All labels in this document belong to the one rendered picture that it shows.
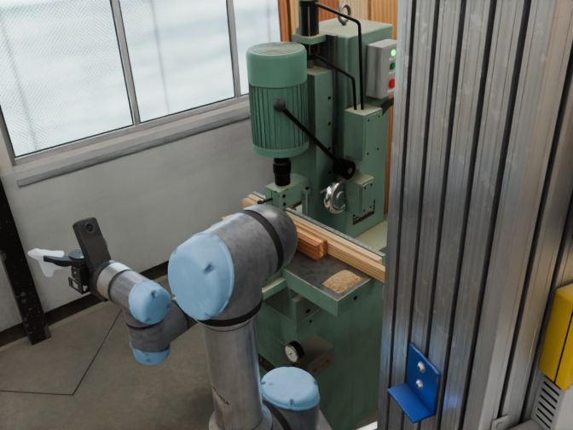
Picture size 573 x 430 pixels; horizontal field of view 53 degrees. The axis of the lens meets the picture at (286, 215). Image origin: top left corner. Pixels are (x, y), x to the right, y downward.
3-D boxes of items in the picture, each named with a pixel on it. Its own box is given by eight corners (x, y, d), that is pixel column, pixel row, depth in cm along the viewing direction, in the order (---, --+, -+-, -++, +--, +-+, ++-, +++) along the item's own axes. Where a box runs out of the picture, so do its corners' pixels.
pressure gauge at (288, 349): (284, 360, 180) (283, 340, 176) (293, 354, 182) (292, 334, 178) (298, 371, 176) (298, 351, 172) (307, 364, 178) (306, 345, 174)
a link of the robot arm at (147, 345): (191, 344, 123) (184, 304, 117) (149, 374, 115) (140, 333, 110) (168, 329, 127) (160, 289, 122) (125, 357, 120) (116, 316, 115)
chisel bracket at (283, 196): (265, 208, 189) (263, 185, 185) (296, 194, 197) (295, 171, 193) (280, 216, 184) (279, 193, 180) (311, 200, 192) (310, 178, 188)
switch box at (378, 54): (365, 95, 182) (366, 44, 174) (384, 88, 187) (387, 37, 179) (380, 99, 178) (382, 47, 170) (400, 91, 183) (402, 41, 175)
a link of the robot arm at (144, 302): (145, 337, 109) (137, 301, 105) (112, 314, 115) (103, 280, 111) (176, 316, 114) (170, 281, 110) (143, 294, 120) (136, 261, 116)
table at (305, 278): (188, 251, 196) (186, 235, 193) (256, 217, 213) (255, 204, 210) (314, 334, 156) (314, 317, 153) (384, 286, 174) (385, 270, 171)
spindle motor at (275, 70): (241, 148, 180) (233, 49, 165) (282, 133, 190) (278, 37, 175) (279, 165, 169) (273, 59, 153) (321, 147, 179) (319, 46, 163)
